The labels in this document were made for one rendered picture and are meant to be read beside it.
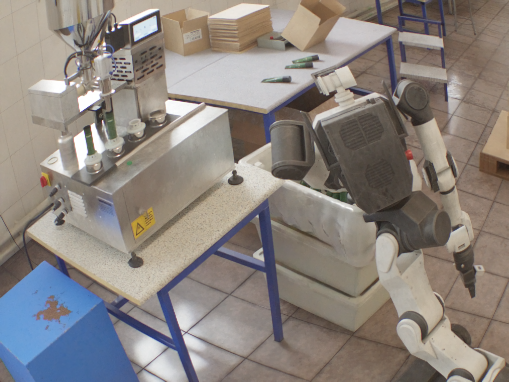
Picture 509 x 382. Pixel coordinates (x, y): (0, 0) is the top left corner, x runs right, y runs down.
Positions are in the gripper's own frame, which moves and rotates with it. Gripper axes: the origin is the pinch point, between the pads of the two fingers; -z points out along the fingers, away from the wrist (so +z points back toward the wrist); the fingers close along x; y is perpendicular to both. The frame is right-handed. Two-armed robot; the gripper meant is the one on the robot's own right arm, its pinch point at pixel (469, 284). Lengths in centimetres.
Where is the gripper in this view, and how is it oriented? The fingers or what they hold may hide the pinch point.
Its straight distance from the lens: 228.6
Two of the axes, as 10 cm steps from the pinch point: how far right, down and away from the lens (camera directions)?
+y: -9.1, 3.9, 1.6
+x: -0.2, -4.1, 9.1
